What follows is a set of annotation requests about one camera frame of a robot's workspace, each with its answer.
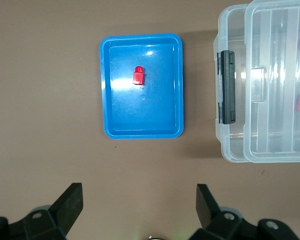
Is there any clear plastic box lid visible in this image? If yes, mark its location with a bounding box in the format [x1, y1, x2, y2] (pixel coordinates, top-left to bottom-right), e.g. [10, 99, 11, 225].
[243, 0, 300, 164]

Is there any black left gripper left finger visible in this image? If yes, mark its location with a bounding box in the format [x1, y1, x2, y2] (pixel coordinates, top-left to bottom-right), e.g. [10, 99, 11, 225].
[0, 182, 84, 240]

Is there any clear plastic storage box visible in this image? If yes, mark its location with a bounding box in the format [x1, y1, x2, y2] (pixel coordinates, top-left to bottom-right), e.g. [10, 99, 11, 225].
[213, 3, 300, 163]

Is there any brown table cover sheet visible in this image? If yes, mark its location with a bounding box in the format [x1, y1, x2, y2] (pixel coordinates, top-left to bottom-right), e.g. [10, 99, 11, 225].
[0, 0, 300, 240]

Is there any black box latch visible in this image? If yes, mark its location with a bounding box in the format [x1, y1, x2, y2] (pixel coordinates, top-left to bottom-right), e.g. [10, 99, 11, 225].
[216, 49, 237, 125]

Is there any blue plastic tray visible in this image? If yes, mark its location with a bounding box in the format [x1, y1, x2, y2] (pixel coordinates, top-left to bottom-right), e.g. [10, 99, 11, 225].
[99, 33, 185, 140]

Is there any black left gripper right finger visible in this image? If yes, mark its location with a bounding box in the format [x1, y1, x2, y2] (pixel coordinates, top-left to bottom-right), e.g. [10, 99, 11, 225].
[189, 184, 300, 240]

